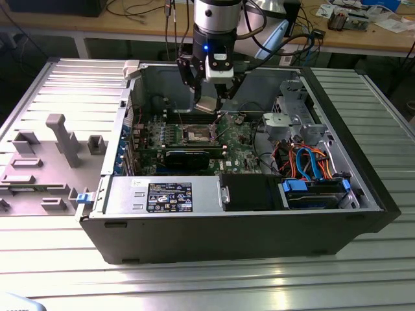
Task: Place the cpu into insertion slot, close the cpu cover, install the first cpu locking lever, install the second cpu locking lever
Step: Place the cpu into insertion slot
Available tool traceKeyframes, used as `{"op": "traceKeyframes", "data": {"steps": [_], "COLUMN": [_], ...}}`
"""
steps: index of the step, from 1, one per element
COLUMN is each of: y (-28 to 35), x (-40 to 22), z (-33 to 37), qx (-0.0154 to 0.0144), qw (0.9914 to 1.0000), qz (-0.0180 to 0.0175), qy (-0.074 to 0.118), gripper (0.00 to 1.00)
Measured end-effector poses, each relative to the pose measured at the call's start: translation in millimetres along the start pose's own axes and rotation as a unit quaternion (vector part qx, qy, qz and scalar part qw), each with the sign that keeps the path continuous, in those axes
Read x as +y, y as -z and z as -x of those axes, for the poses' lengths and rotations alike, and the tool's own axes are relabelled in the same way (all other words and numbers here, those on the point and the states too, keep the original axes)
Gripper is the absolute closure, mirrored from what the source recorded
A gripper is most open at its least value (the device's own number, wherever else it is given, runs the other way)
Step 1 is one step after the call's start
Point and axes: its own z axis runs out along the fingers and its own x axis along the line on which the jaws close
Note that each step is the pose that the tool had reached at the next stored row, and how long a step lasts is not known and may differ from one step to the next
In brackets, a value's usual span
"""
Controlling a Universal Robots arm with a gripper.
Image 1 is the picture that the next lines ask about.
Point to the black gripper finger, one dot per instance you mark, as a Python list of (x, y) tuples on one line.
[(222, 92), (188, 71)]

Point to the silver CPU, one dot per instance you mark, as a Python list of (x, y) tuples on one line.
[(207, 105)]

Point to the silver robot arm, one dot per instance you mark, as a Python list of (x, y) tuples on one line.
[(217, 16)]

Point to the silver coin battery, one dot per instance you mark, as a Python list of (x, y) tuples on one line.
[(238, 120)]

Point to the green motherboard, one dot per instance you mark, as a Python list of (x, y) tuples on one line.
[(236, 145)]

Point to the green RAM stick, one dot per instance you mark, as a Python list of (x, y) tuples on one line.
[(214, 149)]

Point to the silver metal drive cage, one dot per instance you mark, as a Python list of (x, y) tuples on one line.
[(282, 121)]

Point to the white board sticker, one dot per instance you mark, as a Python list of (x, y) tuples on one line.
[(230, 163)]

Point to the black graphics card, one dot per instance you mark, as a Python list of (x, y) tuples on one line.
[(186, 161)]

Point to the blue card latch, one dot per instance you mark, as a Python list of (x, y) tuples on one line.
[(119, 166), (125, 130), (122, 151)]

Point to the black upright box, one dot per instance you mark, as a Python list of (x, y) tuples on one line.
[(293, 16)]

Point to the small black device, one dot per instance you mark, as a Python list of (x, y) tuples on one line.
[(319, 33)]

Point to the black rating label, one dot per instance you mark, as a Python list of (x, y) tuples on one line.
[(169, 197)]

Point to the wooden desk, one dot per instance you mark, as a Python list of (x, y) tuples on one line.
[(81, 22)]

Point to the white paper sheet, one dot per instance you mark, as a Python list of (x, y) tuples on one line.
[(324, 11)]

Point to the copper finned heat sink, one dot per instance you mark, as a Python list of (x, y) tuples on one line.
[(337, 21)]

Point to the silver power supply unit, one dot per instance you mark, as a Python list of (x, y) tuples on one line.
[(126, 194)]

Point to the hard disk in blue carrier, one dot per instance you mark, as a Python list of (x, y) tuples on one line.
[(311, 198)]

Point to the silver electronic module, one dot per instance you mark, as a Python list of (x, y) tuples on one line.
[(356, 21)]

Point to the black PC case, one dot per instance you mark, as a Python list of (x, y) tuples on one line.
[(227, 239)]

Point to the black equipment case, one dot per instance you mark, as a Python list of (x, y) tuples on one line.
[(55, 6)]

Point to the blue case release latch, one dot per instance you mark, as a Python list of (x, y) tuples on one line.
[(83, 198)]

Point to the blue cardboard box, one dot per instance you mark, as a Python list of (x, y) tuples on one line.
[(382, 3)]

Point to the grey parts rack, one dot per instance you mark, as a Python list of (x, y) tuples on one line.
[(48, 181)]

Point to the white paper stack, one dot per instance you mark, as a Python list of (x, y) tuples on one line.
[(392, 26)]

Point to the white rounded object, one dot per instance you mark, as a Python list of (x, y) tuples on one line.
[(16, 304)]

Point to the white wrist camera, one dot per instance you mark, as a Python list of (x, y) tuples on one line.
[(220, 69)]

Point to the silver metal bracket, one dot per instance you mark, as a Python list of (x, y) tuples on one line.
[(224, 194)]

